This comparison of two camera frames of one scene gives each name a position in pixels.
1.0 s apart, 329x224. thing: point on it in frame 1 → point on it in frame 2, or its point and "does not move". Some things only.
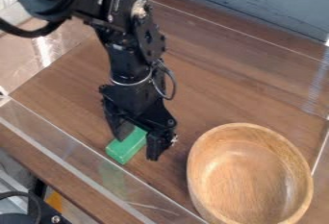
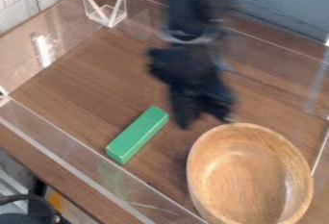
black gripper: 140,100 → 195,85
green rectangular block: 123,150 does not move
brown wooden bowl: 247,176 does not move
